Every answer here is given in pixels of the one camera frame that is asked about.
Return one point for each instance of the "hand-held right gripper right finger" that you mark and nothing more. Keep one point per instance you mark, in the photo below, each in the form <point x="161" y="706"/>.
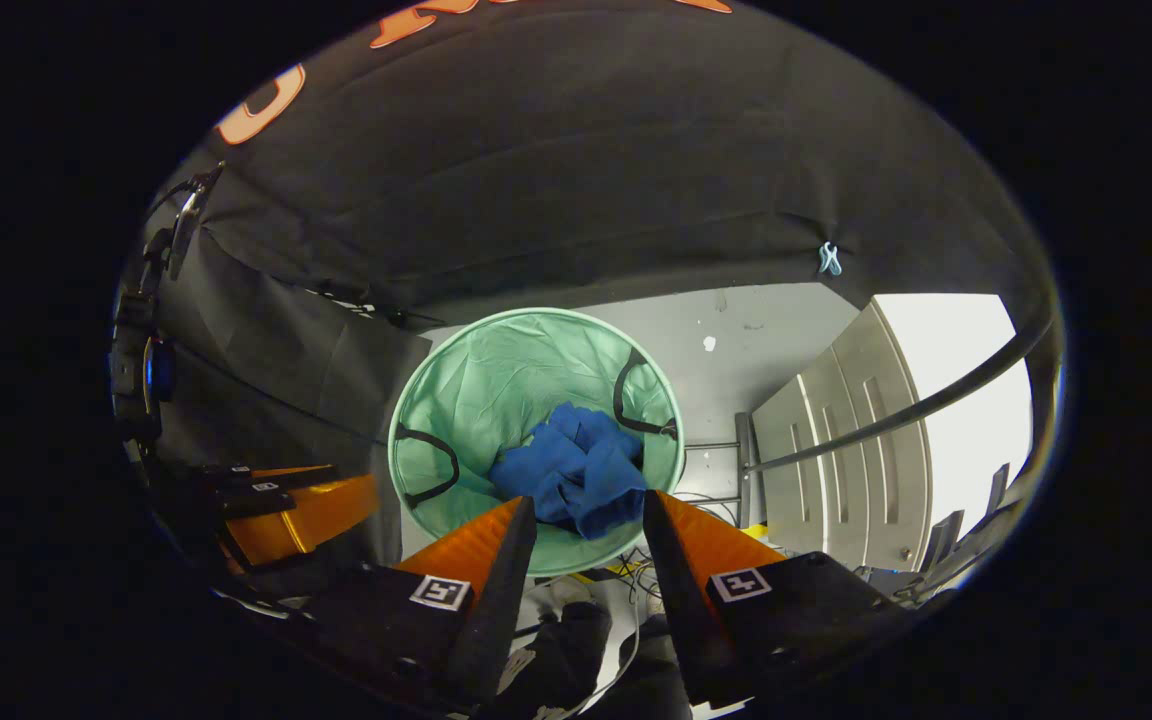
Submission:
<point x="676" y="610"/>

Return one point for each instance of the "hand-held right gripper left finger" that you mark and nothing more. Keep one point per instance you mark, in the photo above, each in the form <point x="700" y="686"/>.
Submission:
<point x="501" y="600"/>

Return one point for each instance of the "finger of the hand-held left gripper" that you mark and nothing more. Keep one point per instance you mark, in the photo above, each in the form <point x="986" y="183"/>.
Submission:
<point x="266" y="476"/>
<point x="306" y="515"/>

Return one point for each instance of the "green laundry hamper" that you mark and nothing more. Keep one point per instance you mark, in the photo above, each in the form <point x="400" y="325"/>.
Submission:
<point x="496" y="370"/>

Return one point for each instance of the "dark metal clothes rack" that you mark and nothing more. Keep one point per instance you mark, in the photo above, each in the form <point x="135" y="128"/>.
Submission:
<point x="886" y="419"/>

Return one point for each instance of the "light blue clothes peg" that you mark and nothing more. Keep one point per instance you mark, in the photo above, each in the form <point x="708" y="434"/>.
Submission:
<point x="829" y="260"/>

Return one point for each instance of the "white panelled cabinet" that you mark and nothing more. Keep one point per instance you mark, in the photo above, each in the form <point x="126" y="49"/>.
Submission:
<point x="866" y="500"/>

